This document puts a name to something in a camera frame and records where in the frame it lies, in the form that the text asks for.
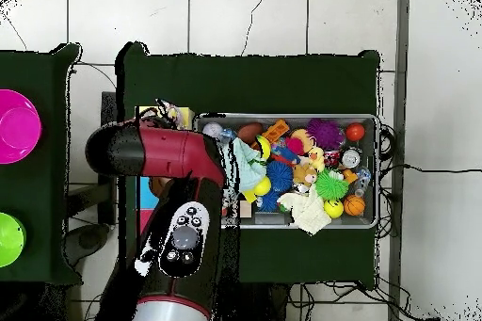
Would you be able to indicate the black silver-topped drink can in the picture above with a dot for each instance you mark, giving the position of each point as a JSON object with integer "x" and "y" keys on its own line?
{"x": 351, "y": 158}

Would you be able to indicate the small plain orange ball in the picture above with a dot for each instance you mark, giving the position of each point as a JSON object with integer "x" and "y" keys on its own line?
{"x": 355, "y": 132}

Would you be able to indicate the orange plastic toy brick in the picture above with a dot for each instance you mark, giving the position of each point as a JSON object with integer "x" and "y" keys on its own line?
{"x": 276, "y": 129}

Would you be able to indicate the cream waffle cloth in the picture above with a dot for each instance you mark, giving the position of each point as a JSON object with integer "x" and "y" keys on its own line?
{"x": 307, "y": 210}

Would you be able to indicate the yellow smiley ball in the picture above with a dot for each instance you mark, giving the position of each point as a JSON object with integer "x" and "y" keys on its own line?
{"x": 333, "y": 208}

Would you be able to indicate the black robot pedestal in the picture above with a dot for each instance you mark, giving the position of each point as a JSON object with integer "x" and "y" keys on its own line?
{"x": 263, "y": 306}

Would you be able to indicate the black equipment stand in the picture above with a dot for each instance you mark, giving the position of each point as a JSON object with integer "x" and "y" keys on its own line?
{"x": 108, "y": 106}

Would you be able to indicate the dark green side table cloth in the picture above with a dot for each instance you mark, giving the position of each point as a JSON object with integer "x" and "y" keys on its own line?
{"x": 41, "y": 72}

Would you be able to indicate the shallow silver mesh bin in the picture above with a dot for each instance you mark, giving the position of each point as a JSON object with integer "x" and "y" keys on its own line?
{"x": 371, "y": 204}

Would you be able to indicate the colourful patterned cloth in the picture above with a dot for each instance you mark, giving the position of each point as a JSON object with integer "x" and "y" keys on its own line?
{"x": 171, "y": 112}

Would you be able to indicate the lime green plastic bowl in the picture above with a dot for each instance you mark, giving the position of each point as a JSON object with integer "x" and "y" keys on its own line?
{"x": 10, "y": 240}

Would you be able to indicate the green spiky rubber ball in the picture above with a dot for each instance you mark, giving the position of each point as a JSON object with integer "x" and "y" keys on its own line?
{"x": 331, "y": 184}

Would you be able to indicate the wooden box with three holes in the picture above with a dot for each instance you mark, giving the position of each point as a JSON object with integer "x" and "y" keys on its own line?
{"x": 147, "y": 196}

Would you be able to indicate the magenta plastic bowl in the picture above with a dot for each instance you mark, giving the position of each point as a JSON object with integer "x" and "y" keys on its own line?
{"x": 17, "y": 127}

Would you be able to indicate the blue spiky rubber ball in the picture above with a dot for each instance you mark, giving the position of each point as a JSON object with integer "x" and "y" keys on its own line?
{"x": 280, "y": 176}

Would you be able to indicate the purple spiky rubber ball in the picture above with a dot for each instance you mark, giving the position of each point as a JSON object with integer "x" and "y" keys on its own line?
{"x": 325, "y": 134}

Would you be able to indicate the mint green waffle cloth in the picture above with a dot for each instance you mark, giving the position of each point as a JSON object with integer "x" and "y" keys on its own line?
{"x": 248, "y": 166}

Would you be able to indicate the grey metal pole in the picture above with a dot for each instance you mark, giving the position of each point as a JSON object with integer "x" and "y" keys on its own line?
{"x": 401, "y": 35}

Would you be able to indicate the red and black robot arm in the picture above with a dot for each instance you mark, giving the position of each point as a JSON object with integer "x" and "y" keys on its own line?
{"x": 169, "y": 151}

